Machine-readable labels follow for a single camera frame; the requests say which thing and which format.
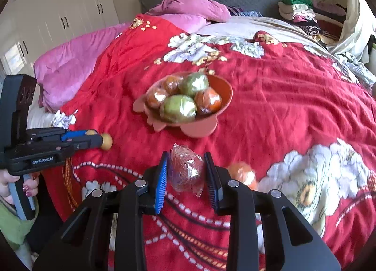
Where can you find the plastic-wrapped green apple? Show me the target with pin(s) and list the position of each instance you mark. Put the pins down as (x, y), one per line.
(177, 109)
(195, 84)

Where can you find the person's left forearm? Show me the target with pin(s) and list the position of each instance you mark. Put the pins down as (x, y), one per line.
(13, 227)

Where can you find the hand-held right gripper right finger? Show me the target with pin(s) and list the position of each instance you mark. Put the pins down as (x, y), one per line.
(212, 184)

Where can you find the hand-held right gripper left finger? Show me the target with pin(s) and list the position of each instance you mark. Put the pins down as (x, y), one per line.
(161, 184)

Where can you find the blue patterned cloth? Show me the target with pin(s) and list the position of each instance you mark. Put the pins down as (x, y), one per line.
(249, 14)

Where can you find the cream curtain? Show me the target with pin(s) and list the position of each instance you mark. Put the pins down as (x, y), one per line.
(352, 24)

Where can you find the pink quilt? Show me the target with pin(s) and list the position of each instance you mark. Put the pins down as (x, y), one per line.
(73, 62)

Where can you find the person's left hand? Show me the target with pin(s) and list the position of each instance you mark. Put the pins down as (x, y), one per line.
(32, 185)

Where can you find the plastic-wrapped orange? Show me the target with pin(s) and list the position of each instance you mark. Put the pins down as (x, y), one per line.
(172, 84)
(208, 101)
(243, 175)
(188, 174)
(157, 98)

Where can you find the white mattress sheet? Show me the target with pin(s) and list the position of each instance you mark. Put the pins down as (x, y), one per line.
(36, 118)

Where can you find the red floral blanket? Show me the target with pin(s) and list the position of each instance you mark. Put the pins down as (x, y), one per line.
(279, 112)

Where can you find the pink flower-shaped bowl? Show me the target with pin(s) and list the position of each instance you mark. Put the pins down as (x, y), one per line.
(199, 125)

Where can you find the white wardrobe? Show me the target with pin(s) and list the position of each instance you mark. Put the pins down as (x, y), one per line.
(58, 9)

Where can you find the pile of folded clothes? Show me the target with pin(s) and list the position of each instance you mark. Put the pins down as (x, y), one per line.
(305, 18)

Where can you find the brown kiwi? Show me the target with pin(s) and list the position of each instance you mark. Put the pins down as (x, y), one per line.
(107, 141)

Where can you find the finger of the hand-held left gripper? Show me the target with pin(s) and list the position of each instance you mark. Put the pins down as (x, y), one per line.
(89, 142)
(76, 134)

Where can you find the crumpled grey white cloth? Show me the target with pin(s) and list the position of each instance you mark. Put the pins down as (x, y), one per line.
(357, 68)

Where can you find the pink pillow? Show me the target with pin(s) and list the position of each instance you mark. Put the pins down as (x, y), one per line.
(194, 6)

